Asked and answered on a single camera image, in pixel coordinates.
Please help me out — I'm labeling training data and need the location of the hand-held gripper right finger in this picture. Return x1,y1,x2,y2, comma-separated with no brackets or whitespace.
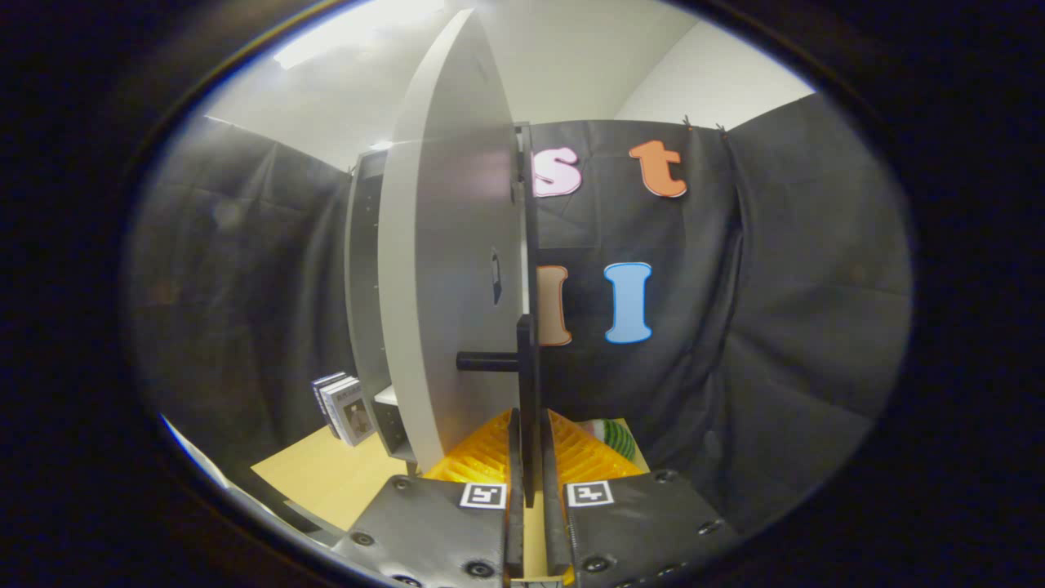
539,408,740,588

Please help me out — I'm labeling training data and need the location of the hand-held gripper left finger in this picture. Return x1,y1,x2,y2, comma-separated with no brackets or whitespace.
331,408,525,588

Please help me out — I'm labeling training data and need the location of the white shoe cabinet door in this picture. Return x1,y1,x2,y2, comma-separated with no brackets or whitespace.
378,8,541,509

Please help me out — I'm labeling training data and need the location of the grey shoe cabinet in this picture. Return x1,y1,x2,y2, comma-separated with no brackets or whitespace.
345,149,417,474

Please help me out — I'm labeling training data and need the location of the red green striped object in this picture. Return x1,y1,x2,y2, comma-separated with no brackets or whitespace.
580,419,638,462

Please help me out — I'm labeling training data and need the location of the grey cover book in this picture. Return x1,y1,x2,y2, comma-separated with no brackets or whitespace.
322,377,376,448

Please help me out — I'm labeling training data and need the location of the blue spine book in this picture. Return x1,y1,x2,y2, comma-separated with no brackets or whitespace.
310,372,348,438

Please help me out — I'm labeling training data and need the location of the black backdrop cloth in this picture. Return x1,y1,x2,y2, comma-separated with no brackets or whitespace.
127,91,914,540

